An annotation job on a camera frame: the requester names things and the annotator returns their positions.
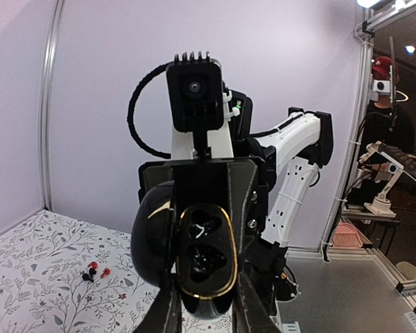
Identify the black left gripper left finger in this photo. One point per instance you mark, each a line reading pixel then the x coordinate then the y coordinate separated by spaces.
pixel 165 313

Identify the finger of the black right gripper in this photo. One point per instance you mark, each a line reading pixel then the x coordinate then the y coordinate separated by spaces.
pixel 172 230
pixel 242 180

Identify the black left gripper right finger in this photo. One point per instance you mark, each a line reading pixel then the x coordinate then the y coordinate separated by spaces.
pixel 248 313

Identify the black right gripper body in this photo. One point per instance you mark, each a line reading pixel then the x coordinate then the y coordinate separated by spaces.
pixel 195 182

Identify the black earbud red tip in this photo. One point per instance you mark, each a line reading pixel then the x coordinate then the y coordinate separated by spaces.
pixel 88 276

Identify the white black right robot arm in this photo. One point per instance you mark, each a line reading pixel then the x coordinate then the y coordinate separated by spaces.
pixel 293 153

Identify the red ear tip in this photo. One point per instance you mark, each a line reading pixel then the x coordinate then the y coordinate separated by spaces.
pixel 105 272

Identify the pink plastic basket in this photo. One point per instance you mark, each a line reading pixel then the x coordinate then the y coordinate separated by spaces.
pixel 346 236

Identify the floral patterned table mat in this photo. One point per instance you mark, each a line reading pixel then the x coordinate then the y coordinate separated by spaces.
pixel 41 288

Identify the person in red cap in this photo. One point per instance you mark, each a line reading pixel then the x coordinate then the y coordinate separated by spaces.
pixel 394 128

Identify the white right camera bracket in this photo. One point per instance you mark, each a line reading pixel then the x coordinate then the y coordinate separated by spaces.
pixel 219 141

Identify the aluminium back right post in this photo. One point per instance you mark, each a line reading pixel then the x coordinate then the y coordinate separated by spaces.
pixel 351 142

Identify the aluminium post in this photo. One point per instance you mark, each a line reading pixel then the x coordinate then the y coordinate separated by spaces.
pixel 351 142
pixel 46 86

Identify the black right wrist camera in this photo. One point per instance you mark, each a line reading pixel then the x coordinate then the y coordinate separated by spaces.
pixel 195 89

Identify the aluminium back left post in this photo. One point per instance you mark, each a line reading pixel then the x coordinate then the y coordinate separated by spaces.
pixel 46 86

